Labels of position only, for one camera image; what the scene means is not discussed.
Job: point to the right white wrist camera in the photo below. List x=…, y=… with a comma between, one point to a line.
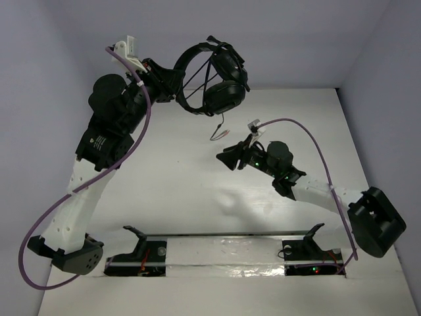
x=256, y=129

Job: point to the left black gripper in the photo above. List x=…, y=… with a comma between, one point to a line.
x=159, y=82

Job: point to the silver foil covered panel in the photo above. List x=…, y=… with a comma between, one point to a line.
x=234, y=257

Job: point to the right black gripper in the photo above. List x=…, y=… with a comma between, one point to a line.
x=232, y=154

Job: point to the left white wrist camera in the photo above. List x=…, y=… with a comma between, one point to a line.
x=124, y=52

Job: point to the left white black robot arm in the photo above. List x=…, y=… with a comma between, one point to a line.
x=121, y=114

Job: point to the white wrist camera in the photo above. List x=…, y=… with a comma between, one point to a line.
x=256, y=129
x=124, y=52

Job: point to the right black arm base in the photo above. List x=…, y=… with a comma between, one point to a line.
x=304, y=257

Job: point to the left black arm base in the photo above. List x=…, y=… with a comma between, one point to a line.
x=147, y=259

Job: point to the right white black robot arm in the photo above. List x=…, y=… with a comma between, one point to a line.
x=371, y=221

